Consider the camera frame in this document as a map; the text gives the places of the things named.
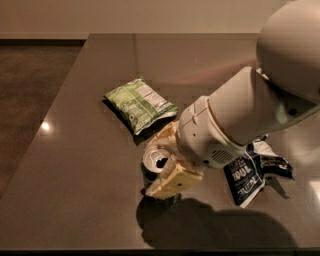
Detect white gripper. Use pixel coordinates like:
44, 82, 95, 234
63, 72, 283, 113
146, 96, 245, 200

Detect green soda can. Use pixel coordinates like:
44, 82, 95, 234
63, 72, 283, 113
141, 145, 179, 209

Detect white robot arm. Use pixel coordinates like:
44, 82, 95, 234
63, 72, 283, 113
143, 0, 320, 199

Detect green chip bag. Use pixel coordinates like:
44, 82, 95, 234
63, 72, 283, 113
103, 78, 178, 135

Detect blue crumpled chip bag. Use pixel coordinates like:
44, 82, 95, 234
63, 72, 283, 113
223, 139, 293, 208

